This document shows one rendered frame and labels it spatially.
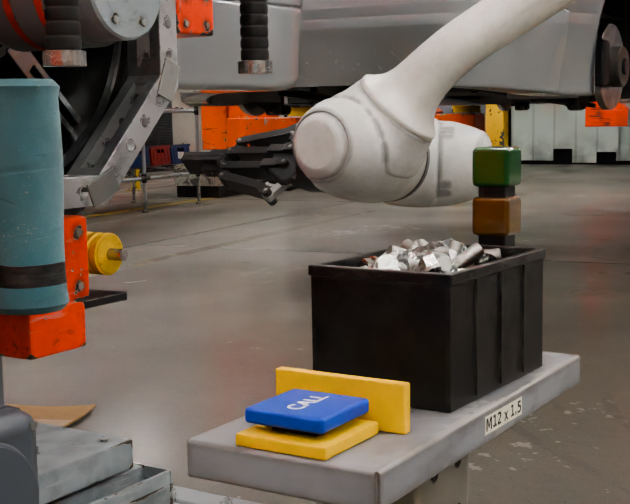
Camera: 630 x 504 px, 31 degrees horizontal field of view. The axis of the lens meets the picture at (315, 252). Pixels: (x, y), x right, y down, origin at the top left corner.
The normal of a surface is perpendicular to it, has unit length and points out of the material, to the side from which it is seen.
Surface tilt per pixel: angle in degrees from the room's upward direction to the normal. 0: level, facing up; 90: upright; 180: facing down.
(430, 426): 0
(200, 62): 90
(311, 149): 89
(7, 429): 68
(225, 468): 90
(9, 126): 88
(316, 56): 111
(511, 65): 104
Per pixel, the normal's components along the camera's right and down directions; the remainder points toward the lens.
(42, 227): 0.63, 0.11
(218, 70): 0.85, 0.05
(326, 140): -0.62, 0.09
